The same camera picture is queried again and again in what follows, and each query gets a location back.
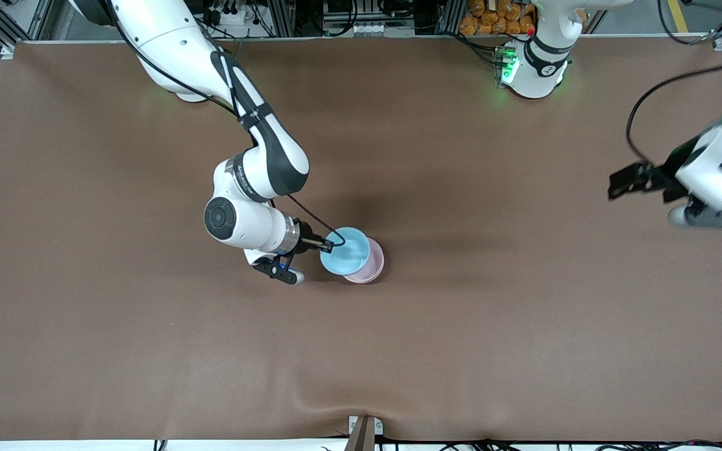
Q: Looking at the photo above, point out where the blue bowl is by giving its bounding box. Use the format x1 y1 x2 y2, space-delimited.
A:
320 227 372 277

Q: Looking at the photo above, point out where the pink bowl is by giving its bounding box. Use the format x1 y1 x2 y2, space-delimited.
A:
342 237 385 284

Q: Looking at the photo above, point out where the brown table mat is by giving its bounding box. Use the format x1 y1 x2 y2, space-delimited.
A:
0 34 722 443

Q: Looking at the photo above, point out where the grey metal table clamp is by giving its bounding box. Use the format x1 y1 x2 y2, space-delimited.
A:
343 415 384 451

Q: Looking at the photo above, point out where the pile of orange buns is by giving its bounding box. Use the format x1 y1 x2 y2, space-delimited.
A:
459 0 537 37

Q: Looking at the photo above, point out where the white terminal block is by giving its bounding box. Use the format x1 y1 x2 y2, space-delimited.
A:
347 22 403 37

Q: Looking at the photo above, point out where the white power strip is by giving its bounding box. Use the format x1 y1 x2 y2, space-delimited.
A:
201 1 248 26

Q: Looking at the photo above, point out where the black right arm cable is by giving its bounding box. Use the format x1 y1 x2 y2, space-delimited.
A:
109 0 347 246

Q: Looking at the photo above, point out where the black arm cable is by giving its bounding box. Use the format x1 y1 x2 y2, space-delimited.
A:
625 0 722 165
109 0 347 246

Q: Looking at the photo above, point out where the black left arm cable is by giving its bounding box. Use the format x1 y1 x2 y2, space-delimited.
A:
625 0 722 165

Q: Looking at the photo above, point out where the aluminium frame post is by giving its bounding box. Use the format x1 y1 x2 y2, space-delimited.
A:
436 0 466 36
269 0 297 38

